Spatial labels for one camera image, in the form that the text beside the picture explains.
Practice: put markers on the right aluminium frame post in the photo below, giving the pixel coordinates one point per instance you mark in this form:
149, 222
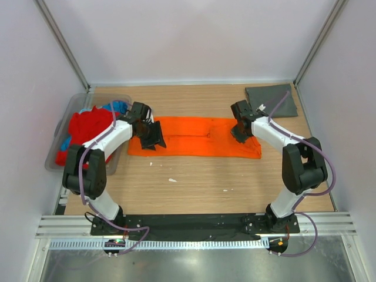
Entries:
325, 30

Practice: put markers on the white slotted cable duct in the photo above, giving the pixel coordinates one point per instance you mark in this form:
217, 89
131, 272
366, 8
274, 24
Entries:
118, 244

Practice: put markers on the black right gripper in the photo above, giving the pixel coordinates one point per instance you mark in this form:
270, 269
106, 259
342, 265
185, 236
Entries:
239, 138

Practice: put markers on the orange t shirt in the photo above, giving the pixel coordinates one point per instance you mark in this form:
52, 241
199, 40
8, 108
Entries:
198, 136

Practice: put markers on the left aluminium frame post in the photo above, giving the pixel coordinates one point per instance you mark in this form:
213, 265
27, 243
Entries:
59, 37

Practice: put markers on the blue t shirt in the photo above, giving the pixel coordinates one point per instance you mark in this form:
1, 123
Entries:
119, 107

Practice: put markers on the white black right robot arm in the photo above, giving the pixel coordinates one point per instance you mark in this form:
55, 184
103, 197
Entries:
303, 165

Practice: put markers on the clear plastic bin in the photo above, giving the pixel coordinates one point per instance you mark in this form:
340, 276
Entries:
77, 103

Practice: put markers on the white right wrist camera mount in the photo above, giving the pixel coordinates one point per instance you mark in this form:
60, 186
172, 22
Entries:
261, 110

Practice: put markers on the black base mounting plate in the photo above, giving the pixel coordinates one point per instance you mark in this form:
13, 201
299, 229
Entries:
209, 227

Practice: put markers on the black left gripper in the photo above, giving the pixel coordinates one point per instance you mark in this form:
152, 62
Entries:
156, 138

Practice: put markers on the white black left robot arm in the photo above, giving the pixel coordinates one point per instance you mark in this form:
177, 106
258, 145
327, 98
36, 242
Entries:
85, 168

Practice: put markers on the red t shirt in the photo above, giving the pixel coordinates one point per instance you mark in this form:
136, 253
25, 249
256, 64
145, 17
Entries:
83, 127

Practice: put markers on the aluminium frame post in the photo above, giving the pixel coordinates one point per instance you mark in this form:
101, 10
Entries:
59, 37
325, 30

